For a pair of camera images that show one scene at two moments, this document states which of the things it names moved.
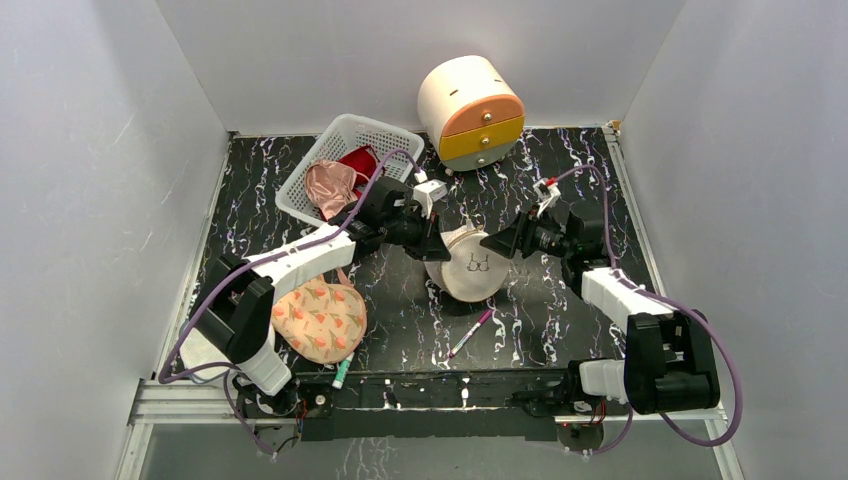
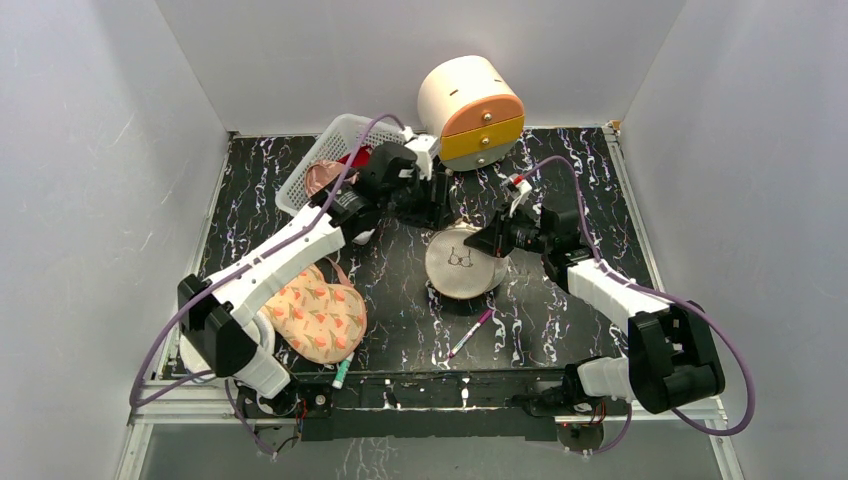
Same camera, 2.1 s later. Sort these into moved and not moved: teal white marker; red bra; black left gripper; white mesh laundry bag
Moved: black left gripper
Not moved: white mesh laundry bag; red bra; teal white marker
